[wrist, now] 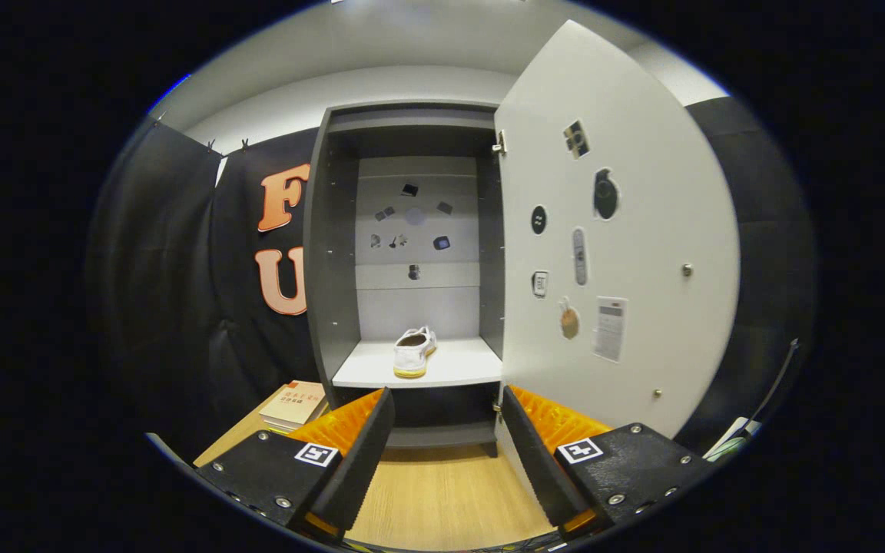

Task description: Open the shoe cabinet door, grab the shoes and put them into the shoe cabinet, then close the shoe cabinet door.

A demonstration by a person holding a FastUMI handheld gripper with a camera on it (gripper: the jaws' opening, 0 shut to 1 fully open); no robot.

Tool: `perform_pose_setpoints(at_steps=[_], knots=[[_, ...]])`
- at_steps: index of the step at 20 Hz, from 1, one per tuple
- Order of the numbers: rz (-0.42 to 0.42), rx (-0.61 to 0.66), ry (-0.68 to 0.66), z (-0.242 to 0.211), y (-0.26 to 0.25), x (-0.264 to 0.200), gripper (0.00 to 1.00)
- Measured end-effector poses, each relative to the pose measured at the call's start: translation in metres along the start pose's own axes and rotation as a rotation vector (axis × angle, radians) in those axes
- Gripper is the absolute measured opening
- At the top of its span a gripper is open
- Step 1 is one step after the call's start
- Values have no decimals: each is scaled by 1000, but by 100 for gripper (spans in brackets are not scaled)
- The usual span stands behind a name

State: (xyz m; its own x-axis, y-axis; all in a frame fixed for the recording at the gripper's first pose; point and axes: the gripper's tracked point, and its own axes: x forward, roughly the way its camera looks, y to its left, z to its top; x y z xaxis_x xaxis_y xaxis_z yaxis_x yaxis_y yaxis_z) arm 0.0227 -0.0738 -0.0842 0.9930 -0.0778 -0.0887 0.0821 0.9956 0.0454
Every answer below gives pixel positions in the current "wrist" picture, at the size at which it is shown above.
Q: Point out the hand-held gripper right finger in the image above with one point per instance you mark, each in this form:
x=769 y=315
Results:
x=634 y=468

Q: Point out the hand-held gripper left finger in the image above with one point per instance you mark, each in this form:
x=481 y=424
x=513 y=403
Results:
x=281 y=476

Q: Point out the white canvas shoe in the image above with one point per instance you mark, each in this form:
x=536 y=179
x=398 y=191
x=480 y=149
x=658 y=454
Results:
x=412 y=355

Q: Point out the grey shoe cabinet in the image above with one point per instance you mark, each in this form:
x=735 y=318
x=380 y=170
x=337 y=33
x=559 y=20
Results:
x=335 y=269

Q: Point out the beige cover book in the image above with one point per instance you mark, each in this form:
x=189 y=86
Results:
x=295 y=403

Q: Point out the black backdrop cloth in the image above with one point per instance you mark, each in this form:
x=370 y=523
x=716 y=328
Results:
x=166 y=269

